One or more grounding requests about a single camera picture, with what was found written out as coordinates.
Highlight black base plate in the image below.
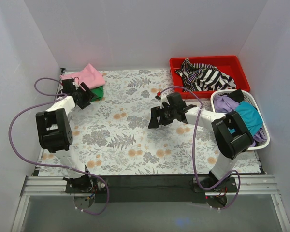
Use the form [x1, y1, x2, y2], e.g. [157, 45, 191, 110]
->
[65, 174, 242, 205]

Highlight black white striped shirt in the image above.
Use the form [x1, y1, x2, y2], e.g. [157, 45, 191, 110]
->
[175, 58, 236, 91]

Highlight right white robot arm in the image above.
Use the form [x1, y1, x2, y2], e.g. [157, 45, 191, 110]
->
[148, 92, 253, 192]

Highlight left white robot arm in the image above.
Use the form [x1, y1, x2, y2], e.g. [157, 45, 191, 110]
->
[36, 79, 96, 193]

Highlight floral table mat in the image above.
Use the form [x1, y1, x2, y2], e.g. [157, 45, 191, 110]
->
[35, 69, 261, 176]

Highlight green t-shirt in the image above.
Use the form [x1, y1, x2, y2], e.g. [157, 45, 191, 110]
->
[90, 86, 104, 102]

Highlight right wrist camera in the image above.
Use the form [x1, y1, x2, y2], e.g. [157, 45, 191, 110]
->
[155, 92, 170, 109]

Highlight black garment in basket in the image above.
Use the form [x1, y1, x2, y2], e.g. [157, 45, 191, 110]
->
[228, 89, 244, 103]

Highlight aluminium frame rail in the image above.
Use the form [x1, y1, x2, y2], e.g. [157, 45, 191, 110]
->
[11, 174, 290, 232]

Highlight teal t-shirt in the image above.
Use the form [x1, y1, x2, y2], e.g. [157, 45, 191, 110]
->
[235, 101, 266, 143]

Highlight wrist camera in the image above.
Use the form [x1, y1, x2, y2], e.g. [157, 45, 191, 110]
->
[155, 92, 170, 109]
[73, 77, 80, 89]

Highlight lavender t-shirt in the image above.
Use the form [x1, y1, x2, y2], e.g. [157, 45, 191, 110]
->
[213, 95, 239, 113]

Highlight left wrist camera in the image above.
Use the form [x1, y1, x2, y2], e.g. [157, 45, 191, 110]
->
[73, 77, 80, 89]

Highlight white laundry basket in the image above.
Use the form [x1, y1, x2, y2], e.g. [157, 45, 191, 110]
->
[210, 89, 270, 150]

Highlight pink t-shirt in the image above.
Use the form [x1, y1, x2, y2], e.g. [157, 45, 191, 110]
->
[60, 64, 106, 89]

